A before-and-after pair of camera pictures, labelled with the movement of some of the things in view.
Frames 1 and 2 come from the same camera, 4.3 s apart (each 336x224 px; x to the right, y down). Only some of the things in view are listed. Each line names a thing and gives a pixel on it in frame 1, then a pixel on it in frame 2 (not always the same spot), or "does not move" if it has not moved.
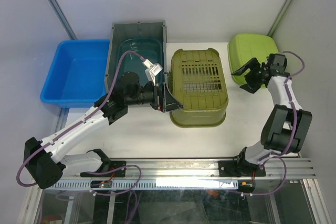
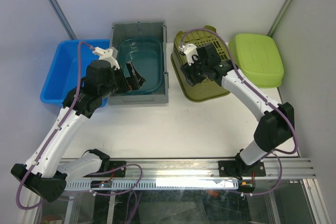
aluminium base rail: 187,169 does not move
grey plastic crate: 156,30 does not move
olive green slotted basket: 196,78 -> 184,52
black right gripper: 253,64 -> 188,71
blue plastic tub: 79,73 does not move
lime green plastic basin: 243,48 does not move
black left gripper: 164,100 -> 135,81
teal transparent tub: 149,49 does not move
